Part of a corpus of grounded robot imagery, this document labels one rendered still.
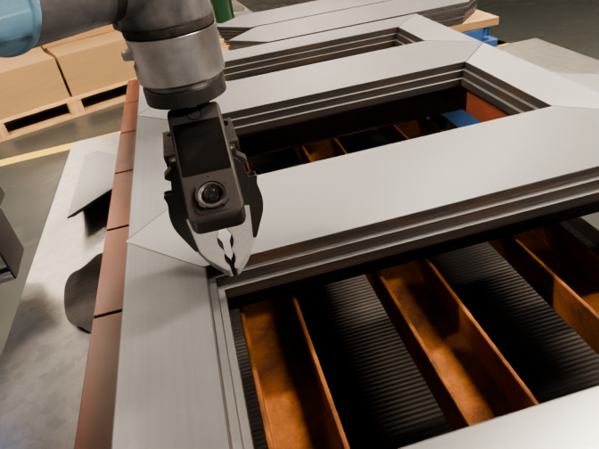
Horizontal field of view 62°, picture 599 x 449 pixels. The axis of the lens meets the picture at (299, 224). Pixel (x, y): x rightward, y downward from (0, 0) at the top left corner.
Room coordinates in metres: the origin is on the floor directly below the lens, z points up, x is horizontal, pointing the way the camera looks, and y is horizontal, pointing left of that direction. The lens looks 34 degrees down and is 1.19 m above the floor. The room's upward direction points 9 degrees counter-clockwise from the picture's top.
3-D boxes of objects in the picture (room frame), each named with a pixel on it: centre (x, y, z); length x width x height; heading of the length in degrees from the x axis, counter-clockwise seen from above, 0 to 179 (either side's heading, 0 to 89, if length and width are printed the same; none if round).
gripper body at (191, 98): (0.44, 0.08, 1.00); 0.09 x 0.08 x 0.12; 9
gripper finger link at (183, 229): (0.42, 0.10, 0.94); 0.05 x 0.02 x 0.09; 99
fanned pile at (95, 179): (1.04, 0.41, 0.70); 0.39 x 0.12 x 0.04; 9
